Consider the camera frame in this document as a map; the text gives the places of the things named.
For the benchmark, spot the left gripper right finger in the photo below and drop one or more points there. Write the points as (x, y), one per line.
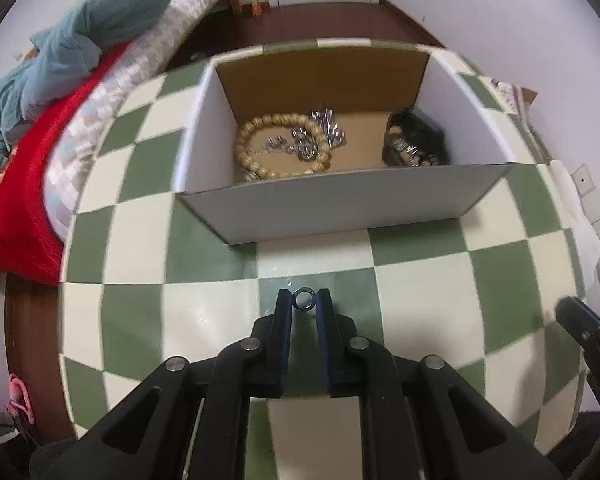
(419, 419)

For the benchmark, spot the black smart wristband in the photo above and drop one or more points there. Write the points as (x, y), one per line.
(413, 139)

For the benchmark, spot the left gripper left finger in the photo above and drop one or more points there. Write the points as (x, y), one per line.
(187, 420)

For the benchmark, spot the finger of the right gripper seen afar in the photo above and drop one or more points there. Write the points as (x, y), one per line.
(583, 325)

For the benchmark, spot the pink slipper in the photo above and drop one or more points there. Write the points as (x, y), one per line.
(19, 402)

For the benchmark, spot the bed with red sheet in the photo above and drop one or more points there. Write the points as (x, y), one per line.
(28, 246)

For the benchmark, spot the blue crumpled blanket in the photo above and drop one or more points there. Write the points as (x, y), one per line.
(68, 53)

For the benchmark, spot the green white checkered tablecloth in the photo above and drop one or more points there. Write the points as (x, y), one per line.
(143, 278)

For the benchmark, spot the white cardboard box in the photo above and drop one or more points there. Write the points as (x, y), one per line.
(285, 141)

